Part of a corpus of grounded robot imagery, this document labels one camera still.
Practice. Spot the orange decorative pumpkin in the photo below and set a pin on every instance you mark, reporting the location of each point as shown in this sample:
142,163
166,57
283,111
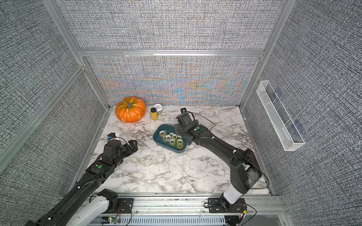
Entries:
130,110

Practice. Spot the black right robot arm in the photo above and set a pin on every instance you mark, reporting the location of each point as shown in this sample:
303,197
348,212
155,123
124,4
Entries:
244,168

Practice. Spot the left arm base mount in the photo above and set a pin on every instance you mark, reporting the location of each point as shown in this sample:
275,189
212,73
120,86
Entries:
106,201

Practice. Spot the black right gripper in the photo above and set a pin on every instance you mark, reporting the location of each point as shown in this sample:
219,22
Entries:
178,129

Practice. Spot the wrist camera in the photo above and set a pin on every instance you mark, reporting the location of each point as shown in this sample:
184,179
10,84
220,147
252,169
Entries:
112,136
184,111

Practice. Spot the yellow jar black lid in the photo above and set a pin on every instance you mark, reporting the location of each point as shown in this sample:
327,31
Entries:
154,113

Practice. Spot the aluminium frame rails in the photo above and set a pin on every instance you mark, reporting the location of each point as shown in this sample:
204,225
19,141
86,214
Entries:
64,62

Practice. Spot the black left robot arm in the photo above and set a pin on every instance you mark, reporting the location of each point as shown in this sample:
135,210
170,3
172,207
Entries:
95,175

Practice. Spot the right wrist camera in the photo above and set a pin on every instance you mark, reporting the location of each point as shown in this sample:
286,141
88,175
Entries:
184,111

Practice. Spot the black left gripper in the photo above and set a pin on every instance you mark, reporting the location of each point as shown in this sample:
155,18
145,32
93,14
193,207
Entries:
134,146

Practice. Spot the clear acrylic wall shelf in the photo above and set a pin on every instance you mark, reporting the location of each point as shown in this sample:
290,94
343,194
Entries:
284,126

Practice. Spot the white lidded jar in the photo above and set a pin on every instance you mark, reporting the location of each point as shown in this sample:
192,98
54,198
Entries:
159,108

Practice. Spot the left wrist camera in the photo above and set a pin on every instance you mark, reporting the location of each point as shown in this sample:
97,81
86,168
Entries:
112,136

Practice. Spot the teal storage box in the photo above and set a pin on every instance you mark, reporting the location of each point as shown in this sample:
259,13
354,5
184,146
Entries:
169,129

